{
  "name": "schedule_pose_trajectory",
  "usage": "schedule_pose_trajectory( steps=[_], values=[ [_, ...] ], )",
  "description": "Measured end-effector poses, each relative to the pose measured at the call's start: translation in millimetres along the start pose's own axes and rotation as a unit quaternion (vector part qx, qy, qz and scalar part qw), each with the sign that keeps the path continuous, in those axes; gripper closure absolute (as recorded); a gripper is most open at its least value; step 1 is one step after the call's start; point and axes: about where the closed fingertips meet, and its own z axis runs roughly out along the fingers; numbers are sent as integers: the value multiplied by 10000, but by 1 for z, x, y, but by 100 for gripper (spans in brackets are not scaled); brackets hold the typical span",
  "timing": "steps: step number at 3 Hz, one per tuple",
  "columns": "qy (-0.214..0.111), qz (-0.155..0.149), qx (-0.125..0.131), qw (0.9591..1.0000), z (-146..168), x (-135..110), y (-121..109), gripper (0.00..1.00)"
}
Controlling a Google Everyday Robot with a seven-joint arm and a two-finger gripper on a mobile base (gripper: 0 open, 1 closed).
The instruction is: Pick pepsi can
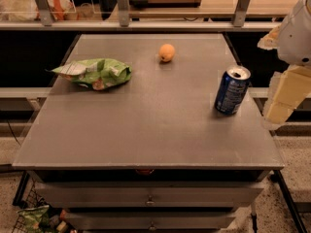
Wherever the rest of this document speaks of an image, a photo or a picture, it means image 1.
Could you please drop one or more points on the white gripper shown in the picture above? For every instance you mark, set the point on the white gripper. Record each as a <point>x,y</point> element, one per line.
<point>295,38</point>

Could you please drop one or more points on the blue pepsi can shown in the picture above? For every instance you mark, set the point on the blue pepsi can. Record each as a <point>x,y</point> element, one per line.
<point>232,90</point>

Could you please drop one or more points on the orange fruit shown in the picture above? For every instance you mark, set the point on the orange fruit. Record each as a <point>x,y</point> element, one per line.
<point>166,53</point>

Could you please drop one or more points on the grey drawer cabinet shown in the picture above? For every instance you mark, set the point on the grey drawer cabinet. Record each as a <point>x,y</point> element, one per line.
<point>160,127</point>

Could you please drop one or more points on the green chip bag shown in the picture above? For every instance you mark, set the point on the green chip bag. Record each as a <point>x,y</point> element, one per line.
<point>97,73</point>

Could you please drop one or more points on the lower grey drawer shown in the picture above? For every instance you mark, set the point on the lower grey drawer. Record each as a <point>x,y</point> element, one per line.
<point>149,220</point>

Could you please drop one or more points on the grey drawer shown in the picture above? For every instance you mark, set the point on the grey drawer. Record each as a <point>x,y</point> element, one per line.
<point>118,195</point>
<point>149,220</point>

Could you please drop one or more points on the upper grey drawer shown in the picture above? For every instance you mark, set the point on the upper grey drawer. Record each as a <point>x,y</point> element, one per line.
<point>118,195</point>

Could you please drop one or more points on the white and orange plastic bag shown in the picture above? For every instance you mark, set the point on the white and orange plastic bag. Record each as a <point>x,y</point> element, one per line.
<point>27,10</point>

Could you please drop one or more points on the green bag in basket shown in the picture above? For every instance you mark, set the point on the green bag in basket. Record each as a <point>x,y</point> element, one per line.
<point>36,220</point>

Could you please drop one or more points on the metal railing frame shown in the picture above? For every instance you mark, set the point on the metal railing frame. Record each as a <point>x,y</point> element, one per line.
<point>119,15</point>

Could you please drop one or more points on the black wire basket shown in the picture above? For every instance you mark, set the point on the black wire basket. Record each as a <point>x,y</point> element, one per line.
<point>27,197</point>

